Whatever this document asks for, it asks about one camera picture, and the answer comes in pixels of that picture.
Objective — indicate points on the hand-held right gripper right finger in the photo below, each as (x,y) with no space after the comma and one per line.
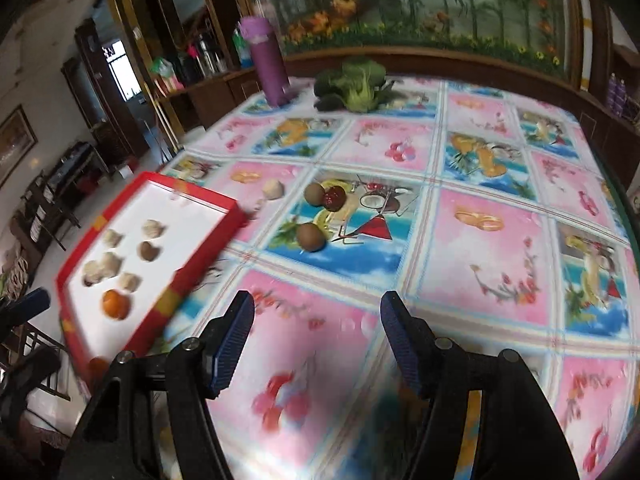
(400,345)

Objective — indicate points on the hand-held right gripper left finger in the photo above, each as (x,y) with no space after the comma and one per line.
(230,345)

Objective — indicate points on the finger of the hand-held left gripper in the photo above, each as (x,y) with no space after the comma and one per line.
(25,375)
(31,302)

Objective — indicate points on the orange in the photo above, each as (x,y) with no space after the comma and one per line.
(116,304)
(98,368)

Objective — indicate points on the small tan lumpy chunk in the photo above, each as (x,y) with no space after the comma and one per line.
(147,250)
(274,189)

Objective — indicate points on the brown kiwi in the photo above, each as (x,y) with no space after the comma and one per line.
(310,236)
(315,194)

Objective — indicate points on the red rimmed white tray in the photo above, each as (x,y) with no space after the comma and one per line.
(190,210)

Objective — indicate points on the dark red date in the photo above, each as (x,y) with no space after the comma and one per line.
(334,197)

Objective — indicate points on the wooden chair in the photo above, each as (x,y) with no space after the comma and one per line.
(37,355)

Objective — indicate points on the printed floral tablecloth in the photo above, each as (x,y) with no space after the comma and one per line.
(475,285)

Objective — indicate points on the black low table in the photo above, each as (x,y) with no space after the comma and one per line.
(75,170)

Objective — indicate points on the wooden sideboard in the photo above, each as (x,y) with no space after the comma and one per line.
(210,92)

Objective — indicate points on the green leafy vegetable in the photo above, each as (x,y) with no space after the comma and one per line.
(352,85)

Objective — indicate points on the purple water bottle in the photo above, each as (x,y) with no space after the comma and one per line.
(270,60)

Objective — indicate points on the green plastic bottle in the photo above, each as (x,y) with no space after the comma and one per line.
(243,49)

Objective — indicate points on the purple bottles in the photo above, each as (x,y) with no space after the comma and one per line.
(617,92)

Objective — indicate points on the bamboo and flower mural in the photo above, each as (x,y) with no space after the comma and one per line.
(425,5)

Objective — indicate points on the framed wall picture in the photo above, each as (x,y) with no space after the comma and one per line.
(15,142)

